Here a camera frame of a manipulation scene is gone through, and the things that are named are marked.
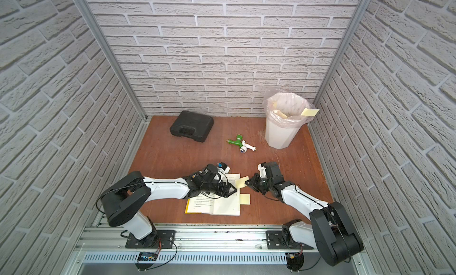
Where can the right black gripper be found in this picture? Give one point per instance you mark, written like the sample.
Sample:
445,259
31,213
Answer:
254,182

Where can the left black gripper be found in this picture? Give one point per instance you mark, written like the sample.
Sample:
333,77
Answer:
221,184

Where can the yellow sticky note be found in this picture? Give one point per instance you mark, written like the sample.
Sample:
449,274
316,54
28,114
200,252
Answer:
245,199
241,183

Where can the yellow children's book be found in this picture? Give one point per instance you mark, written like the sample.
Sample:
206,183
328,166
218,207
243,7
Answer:
210,203

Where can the discarded sticky note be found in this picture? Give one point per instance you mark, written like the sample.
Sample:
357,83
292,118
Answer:
309,112

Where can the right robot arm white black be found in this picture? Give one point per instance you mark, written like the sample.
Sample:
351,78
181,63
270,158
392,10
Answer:
331,231

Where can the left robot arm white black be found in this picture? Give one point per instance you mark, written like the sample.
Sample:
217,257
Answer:
122,202

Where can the sticky note inside bin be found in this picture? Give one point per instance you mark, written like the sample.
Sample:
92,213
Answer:
280,114

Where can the green white toy faucet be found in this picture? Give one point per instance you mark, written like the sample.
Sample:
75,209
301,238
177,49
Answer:
242,144

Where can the black plastic tool case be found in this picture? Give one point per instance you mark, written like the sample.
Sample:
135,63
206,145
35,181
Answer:
192,125

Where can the white trash bin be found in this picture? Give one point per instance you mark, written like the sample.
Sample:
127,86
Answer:
279,138

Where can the pink plastic bin liner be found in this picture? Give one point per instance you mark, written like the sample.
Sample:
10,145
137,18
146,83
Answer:
291,104

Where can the right small controller board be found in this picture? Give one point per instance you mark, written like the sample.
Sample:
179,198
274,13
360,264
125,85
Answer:
294,261

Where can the small controller board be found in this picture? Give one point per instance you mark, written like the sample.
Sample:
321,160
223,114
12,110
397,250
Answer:
147,258
294,261

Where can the left small controller board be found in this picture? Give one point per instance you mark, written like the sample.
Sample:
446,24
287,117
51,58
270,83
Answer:
147,258

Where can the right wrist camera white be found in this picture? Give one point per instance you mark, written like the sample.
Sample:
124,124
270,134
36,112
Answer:
262,170

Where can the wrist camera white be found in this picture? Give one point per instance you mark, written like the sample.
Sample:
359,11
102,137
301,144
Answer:
223,167
262,170

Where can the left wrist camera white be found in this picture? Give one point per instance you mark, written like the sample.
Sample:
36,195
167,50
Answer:
223,167

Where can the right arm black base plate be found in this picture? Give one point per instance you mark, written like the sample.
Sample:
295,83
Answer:
276,239

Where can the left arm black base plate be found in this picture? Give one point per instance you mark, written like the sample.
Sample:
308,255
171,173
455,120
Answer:
158,238

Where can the aluminium frame rail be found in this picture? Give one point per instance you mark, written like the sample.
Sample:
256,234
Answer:
187,238

